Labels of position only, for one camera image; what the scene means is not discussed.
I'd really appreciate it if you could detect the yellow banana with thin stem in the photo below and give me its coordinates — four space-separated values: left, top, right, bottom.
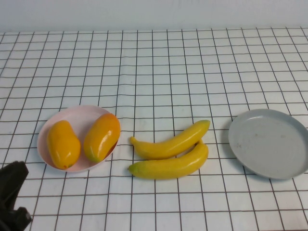
130 119 211 160

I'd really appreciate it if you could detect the pink round plate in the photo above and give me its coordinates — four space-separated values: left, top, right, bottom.
37 105 121 173

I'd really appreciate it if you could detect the grey round plate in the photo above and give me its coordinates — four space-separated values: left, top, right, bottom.
228 108 308 180

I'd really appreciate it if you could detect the plain yellow-orange mango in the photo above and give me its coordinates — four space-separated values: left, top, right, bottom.
46 120 81 170

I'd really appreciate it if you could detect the yellow banana with green tip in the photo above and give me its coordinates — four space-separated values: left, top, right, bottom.
128 141 209 180

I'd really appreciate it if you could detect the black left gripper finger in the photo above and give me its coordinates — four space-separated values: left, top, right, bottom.
0 160 30 210
0 206 33 231

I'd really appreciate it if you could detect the orange-tipped yellow mango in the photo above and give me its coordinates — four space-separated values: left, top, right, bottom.
83 113 121 163

